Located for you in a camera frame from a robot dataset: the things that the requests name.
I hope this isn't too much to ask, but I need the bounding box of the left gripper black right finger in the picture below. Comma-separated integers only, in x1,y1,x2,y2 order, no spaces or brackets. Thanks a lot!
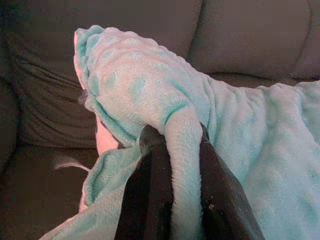
199,122,266,240

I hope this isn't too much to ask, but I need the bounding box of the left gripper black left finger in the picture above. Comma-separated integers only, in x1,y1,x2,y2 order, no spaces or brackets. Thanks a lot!
115,125,175,240

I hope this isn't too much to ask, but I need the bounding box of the teal fluffy dotted pillow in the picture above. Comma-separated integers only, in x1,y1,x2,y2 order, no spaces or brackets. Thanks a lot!
39,24,320,240

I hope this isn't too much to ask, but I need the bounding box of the dark grey sofa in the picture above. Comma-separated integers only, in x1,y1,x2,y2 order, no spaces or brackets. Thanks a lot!
0,0,320,240

